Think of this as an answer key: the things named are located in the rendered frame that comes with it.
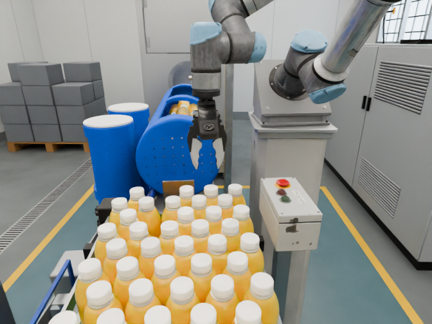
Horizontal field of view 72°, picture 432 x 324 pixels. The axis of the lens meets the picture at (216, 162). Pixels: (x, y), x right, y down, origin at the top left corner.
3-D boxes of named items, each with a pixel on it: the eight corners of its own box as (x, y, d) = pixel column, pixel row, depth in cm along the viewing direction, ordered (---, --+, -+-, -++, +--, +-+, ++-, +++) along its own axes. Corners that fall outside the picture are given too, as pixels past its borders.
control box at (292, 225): (291, 207, 89) (294, 175, 85) (317, 250, 70) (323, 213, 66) (258, 208, 88) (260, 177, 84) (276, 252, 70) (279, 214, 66)
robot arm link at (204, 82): (222, 73, 70) (188, 73, 69) (222, 92, 72) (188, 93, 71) (220, 70, 77) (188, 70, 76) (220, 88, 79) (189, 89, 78)
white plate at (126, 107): (130, 112, 194) (131, 113, 194) (155, 104, 217) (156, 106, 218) (99, 108, 205) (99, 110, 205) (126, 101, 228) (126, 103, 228)
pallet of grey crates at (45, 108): (110, 135, 499) (100, 61, 455) (91, 152, 425) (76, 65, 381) (40, 135, 501) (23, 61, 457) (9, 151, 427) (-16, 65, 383)
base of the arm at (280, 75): (308, 69, 125) (317, 51, 116) (310, 98, 119) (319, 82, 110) (273, 64, 125) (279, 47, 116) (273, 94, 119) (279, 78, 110)
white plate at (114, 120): (129, 112, 191) (129, 114, 191) (83, 116, 181) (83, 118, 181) (135, 123, 167) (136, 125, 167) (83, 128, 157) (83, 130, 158)
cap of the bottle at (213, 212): (222, 219, 71) (222, 213, 70) (206, 220, 71) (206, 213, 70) (220, 211, 75) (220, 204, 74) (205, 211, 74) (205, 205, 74)
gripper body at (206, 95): (219, 130, 84) (219, 86, 80) (222, 139, 76) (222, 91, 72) (192, 130, 84) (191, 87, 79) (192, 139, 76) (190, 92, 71)
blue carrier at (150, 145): (209, 129, 186) (207, 82, 175) (222, 196, 105) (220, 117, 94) (163, 131, 184) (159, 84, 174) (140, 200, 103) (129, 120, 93)
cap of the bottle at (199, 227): (212, 231, 67) (212, 224, 66) (198, 237, 64) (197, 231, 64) (202, 223, 69) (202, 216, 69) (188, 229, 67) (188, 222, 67)
